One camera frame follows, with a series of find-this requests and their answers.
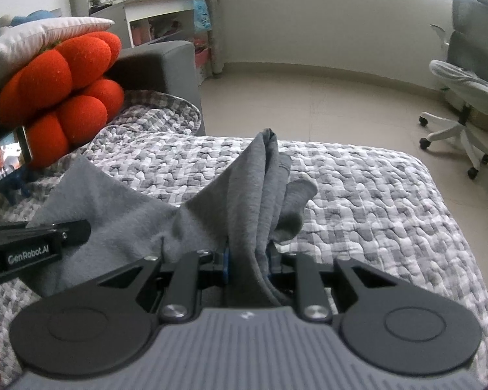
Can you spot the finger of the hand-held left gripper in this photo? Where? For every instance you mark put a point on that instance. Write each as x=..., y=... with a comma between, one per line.
x=65, y=231

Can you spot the smartphone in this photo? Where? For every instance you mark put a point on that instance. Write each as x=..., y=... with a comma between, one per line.
x=4, y=162

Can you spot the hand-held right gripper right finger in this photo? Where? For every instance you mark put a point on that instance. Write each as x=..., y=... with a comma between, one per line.
x=305, y=284

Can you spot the white pillow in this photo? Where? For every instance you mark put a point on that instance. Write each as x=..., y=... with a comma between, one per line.
x=48, y=32

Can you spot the blue printed sheet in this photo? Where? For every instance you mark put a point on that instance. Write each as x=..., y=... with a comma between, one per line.
x=202, y=14

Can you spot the grey shirt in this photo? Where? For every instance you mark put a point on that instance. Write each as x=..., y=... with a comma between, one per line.
x=126, y=211

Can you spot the blue plush toy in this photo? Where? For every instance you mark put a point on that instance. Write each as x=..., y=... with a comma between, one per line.
x=32, y=16

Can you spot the grey curtain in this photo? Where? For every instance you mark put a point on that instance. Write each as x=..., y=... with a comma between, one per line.
x=211, y=40

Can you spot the white shelf with clutter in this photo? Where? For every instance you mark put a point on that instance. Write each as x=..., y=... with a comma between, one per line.
x=162, y=6

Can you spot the grey sofa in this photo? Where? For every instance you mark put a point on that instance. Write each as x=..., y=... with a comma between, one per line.
x=162, y=73

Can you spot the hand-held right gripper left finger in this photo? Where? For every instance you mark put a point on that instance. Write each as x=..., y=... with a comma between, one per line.
x=226, y=268

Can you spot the grey checked quilt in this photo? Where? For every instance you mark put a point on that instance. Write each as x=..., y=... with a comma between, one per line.
x=370, y=219

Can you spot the orange knot cushion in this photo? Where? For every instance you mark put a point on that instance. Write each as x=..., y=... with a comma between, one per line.
x=65, y=81

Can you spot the blue phone stand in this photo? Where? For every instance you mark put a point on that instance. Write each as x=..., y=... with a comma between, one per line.
x=20, y=185

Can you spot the white grey office chair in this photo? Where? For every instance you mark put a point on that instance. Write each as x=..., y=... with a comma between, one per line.
x=471, y=85

